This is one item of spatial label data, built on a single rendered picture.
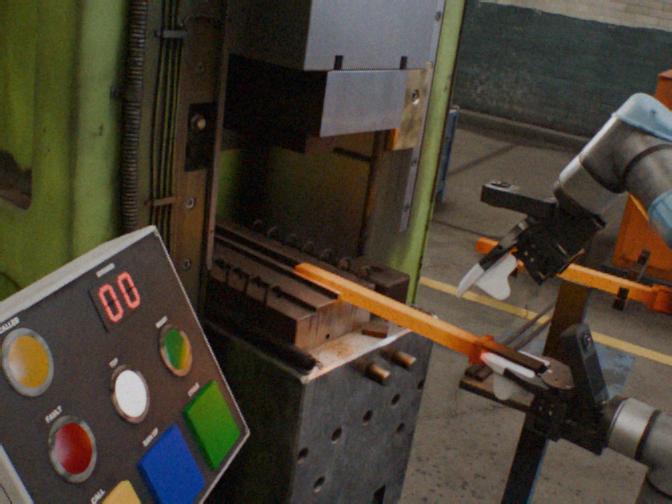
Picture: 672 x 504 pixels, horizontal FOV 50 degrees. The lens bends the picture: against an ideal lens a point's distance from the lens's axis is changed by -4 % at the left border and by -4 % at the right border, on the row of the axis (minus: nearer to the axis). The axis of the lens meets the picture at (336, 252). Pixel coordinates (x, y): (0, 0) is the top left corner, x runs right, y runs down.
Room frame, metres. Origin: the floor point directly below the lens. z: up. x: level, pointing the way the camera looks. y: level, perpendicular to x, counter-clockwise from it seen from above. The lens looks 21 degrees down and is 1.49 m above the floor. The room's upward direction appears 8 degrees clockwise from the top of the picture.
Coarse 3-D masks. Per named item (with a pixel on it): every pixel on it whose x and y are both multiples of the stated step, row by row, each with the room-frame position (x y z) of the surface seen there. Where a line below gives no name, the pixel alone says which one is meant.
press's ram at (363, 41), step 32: (256, 0) 1.06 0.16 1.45; (288, 0) 1.02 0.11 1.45; (320, 0) 1.01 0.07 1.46; (352, 0) 1.06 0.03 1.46; (384, 0) 1.12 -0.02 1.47; (416, 0) 1.19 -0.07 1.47; (256, 32) 1.06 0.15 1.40; (288, 32) 1.02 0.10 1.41; (320, 32) 1.02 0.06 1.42; (352, 32) 1.07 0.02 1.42; (384, 32) 1.13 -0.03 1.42; (416, 32) 1.20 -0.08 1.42; (288, 64) 1.02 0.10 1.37; (320, 64) 1.02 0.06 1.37; (352, 64) 1.08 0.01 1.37; (384, 64) 1.14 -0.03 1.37; (416, 64) 1.21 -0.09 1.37
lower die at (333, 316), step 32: (224, 224) 1.39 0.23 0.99; (224, 256) 1.23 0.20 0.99; (256, 256) 1.23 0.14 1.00; (288, 256) 1.25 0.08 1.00; (224, 288) 1.14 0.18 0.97; (256, 288) 1.14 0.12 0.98; (288, 288) 1.13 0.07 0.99; (320, 288) 1.14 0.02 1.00; (256, 320) 1.09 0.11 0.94; (288, 320) 1.05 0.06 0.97; (320, 320) 1.08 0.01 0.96; (352, 320) 1.16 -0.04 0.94
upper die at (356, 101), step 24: (240, 72) 1.14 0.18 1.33; (264, 72) 1.11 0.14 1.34; (288, 72) 1.08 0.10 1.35; (312, 72) 1.05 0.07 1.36; (336, 72) 1.05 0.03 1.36; (360, 72) 1.10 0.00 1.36; (384, 72) 1.14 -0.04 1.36; (408, 72) 1.19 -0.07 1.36; (240, 96) 1.14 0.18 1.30; (264, 96) 1.11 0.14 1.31; (288, 96) 1.08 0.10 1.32; (312, 96) 1.05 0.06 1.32; (336, 96) 1.06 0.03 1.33; (360, 96) 1.10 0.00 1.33; (384, 96) 1.15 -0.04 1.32; (264, 120) 1.11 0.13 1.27; (288, 120) 1.08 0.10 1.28; (312, 120) 1.05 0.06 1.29; (336, 120) 1.06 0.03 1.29; (360, 120) 1.11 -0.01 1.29; (384, 120) 1.16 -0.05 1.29
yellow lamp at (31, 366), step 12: (24, 336) 0.52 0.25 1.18; (12, 348) 0.51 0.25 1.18; (24, 348) 0.52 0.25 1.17; (36, 348) 0.53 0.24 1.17; (12, 360) 0.50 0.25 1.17; (24, 360) 0.51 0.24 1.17; (36, 360) 0.52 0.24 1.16; (12, 372) 0.49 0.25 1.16; (24, 372) 0.50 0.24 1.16; (36, 372) 0.51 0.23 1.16; (24, 384) 0.50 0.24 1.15; (36, 384) 0.51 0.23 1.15
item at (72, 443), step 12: (60, 432) 0.50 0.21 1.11; (72, 432) 0.51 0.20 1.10; (84, 432) 0.52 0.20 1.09; (60, 444) 0.49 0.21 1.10; (72, 444) 0.50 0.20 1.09; (84, 444) 0.52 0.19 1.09; (60, 456) 0.49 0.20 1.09; (72, 456) 0.50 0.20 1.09; (84, 456) 0.51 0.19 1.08; (72, 468) 0.49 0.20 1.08; (84, 468) 0.50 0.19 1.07
